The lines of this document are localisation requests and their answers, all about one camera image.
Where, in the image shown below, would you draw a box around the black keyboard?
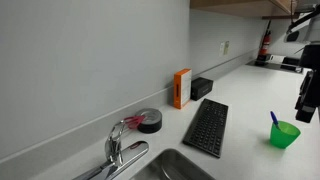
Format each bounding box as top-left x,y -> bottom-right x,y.
182,98 -> 230,159

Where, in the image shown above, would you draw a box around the green plastic cup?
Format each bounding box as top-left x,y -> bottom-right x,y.
269,120 -> 302,150

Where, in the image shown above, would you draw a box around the black tape roll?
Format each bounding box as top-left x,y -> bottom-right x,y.
134,107 -> 164,135

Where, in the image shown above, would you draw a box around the red handled scissors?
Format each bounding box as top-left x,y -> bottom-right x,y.
120,115 -> 147,130

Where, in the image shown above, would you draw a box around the stainless steel sink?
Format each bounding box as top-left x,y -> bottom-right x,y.
128,148 -> 218,180

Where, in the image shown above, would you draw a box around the wooden wall cabinet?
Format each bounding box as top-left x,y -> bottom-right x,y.
189,0 -> 301,20

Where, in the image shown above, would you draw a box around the small black box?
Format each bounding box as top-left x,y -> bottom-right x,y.
190,76 -> 214,102

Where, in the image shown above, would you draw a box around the wall outlet plate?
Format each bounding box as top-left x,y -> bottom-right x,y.
218,40 -> 231,57

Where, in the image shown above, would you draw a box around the chrome faucet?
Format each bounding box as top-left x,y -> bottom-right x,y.
71,120 -> 150,180

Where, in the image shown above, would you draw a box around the orange and white box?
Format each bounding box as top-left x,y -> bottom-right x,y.
173,68 -> 193,110

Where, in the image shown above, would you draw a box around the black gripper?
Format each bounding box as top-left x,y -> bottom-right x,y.
294,44 -> 320,124

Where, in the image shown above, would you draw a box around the red fire extinguisher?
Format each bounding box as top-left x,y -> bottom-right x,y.
257,20 -> 273,62

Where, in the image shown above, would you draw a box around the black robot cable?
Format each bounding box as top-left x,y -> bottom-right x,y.
286,3 -> 320,34

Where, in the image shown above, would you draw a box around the blue pen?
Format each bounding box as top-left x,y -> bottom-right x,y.
269,110 -> 281,131

